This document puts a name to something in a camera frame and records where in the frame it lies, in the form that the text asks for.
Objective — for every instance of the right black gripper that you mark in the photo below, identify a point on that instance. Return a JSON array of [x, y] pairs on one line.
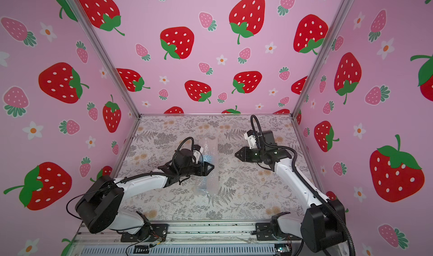
[[250, 155]]

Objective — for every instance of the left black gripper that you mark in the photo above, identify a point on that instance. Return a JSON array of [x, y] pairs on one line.
[[205, 168]]

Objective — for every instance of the clear bubble wrap sheet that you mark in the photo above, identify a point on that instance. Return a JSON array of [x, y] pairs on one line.
[[211, 140]]

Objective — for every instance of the blue plastic wine glass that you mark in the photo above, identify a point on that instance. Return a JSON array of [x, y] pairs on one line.
[[209, 183]]

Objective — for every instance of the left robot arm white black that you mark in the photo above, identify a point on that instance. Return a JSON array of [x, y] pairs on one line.
[[100, 207]]

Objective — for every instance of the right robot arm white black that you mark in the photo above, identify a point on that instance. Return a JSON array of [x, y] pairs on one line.
[[324, 224]]

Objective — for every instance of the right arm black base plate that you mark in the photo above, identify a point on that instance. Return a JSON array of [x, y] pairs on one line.
[[282, 226]]

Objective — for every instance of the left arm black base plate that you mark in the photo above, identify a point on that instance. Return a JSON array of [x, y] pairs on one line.
[[143, 234]]

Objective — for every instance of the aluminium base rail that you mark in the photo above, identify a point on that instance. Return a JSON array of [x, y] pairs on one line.
[[194, 232]]

